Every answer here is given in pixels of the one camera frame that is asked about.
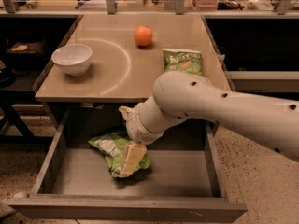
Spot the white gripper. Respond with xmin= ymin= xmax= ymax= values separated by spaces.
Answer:
xmin=119 ymin=103 xmax=163 ymax=176

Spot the green rice chip bag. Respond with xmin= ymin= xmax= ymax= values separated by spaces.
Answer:
xmin=89 ymin=130 xmax=151 ymax=178

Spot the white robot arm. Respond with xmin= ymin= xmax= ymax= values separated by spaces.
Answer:
xmin=120 ymin=71 xmax=299 ymax=161

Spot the grey counter cabinet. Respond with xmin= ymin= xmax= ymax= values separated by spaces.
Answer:
xmin=32 ymin=13 xmax=237 ymax=133

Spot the open grey drawer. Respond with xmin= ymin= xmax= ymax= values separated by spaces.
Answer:
xmin=10 ymin=105 xmax=247 ymax=223

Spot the green jalapeno chip bag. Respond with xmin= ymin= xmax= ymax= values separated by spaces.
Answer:
xmin=163 ymin=49 xmax=203 ymax=76

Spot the white ceramic bowl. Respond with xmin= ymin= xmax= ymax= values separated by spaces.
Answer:
xmin=51 ymin=44 xmax=93 ymax=76

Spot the orange fruit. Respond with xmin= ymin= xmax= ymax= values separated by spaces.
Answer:
xmin=134 ymin=25 xmax=153 ymax=47

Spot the dark side table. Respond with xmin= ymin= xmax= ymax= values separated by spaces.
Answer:
xmin=0 ymin=40 xmax=55 ymax=145

